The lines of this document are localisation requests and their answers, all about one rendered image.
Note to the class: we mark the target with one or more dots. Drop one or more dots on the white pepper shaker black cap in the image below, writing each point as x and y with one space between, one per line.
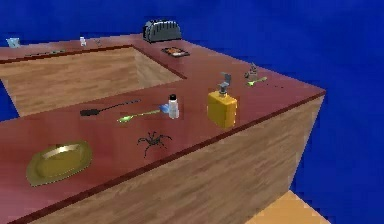
173 107

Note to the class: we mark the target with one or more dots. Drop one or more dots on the small white shaker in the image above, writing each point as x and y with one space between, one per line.
83 41

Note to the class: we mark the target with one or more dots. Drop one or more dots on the yellow soap dispenser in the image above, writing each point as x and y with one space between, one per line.
222 108

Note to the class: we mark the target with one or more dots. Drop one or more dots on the black spider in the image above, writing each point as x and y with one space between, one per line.
153 141

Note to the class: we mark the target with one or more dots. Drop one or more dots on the green spoon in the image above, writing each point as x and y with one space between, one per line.
135 116
257 81

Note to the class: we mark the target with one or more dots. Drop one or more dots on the wooden counter with red top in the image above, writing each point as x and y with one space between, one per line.
206 173

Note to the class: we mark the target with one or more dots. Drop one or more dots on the black tray with orange food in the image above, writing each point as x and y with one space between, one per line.
175 51

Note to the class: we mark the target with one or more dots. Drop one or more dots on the small grey figurine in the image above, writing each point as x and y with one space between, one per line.
252 71

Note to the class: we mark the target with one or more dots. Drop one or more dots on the dark grey toaster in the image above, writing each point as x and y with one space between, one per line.
162 30

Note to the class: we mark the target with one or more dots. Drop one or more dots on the black spatula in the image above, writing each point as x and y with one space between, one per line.
90 112

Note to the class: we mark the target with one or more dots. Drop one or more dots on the small grey utensil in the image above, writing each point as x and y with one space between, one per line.
98 42

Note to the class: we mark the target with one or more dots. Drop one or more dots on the gold plate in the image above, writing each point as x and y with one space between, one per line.
59 162

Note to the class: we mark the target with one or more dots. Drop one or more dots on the dark flat knife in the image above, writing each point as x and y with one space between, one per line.
45 53

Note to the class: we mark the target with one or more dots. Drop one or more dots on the pale blue cup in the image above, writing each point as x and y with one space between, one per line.
13 42

